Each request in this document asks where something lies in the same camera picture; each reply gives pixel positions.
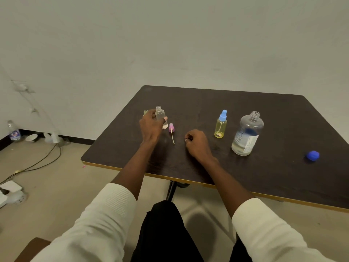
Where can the person's left hand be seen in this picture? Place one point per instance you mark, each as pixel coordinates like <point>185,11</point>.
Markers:
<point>148,126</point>

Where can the person's right hand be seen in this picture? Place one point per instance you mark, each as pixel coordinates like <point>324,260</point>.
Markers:
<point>199,144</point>

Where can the person's right fingers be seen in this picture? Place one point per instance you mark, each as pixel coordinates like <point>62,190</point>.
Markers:
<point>188,138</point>

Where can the person's left thumb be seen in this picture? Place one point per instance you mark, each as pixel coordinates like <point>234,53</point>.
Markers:
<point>164,120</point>

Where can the small clear plastic bottle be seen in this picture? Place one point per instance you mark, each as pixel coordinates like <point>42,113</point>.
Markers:
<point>160,114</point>

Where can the person's right forearm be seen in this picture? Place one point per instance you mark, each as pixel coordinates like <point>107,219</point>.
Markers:
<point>245,204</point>

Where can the person's left forearm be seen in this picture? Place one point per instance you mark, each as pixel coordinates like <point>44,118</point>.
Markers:
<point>117,204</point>

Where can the pink spray pump with tube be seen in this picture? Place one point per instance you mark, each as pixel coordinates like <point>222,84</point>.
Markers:
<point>171,128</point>

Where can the yellow spray bottle blue cap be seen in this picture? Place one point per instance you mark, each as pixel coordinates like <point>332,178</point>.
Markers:
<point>220,127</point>

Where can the black table leg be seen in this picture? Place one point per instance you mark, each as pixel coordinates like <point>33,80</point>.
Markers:
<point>171,190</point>

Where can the large clear labelled bottle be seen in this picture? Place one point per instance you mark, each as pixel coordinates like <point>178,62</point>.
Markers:
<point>246,136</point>

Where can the person's black trousers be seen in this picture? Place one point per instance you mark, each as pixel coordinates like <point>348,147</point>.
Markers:
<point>163,234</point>

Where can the white power adapter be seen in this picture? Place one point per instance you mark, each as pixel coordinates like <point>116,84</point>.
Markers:
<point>55,137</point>

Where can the clear plastic cup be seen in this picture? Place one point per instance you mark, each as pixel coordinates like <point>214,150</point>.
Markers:
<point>48,138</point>

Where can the white bowl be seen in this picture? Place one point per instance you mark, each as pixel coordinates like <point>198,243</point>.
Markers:
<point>31,138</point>

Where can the clear water bottle blue label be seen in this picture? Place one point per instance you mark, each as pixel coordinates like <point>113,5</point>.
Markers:
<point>14,133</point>

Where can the white power strip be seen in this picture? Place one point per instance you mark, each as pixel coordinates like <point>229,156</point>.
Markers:
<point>12,192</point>

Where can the brown chair seat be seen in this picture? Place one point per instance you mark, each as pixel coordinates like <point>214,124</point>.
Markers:
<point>28,249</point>

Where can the white wall socket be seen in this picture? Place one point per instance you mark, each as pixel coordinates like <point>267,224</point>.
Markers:
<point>21,87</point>

